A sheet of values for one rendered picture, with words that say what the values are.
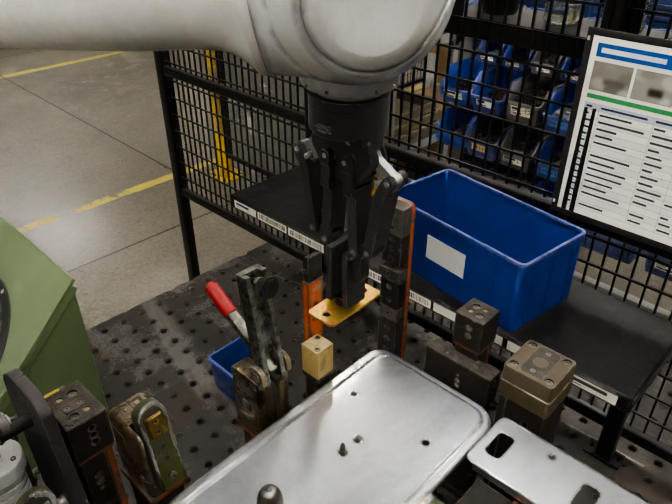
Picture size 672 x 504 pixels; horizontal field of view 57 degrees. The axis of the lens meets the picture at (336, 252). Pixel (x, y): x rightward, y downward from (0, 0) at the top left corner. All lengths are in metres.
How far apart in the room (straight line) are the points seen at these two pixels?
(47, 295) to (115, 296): 1.78
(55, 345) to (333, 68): 0.94
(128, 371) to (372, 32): 1.23
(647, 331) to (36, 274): 1.04
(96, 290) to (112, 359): 1.52
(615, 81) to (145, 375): 1.08
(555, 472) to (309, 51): 0.68
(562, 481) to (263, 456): 0.38
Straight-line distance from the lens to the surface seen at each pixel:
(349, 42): 0.32
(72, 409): 0.81
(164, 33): 0.40
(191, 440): 1.30
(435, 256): 1.07
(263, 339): 0.86
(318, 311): 0.68
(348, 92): 0.53
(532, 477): 0.88
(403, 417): 0.91
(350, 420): 0.90
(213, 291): 0.90
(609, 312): 1.12
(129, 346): 1.54
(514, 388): 0.94
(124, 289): 2.98
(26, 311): 1.21
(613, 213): 1.10
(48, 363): 1.21
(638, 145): 1.05
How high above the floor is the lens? 1.67
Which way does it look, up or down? 33 degrees down
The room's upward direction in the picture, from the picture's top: straight up
